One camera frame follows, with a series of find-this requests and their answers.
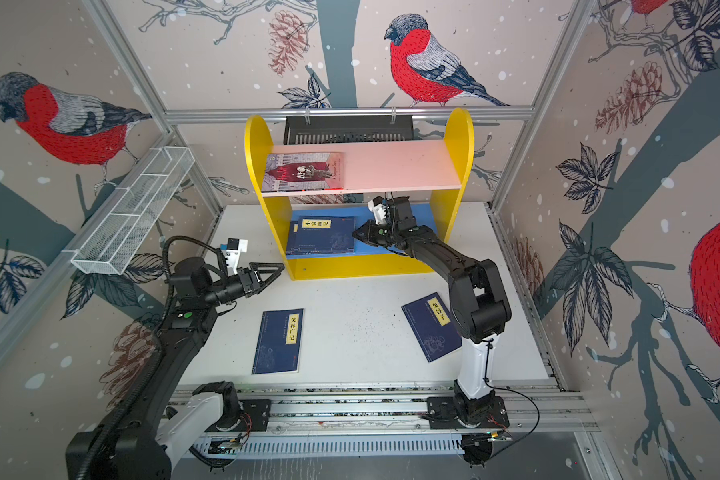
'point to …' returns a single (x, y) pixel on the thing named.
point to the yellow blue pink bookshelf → (317, 195)
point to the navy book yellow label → (279, 344)
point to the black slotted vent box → (313, 130)
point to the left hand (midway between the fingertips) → (278, 273)
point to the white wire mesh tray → (132, 208)
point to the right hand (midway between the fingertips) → (352, 237)
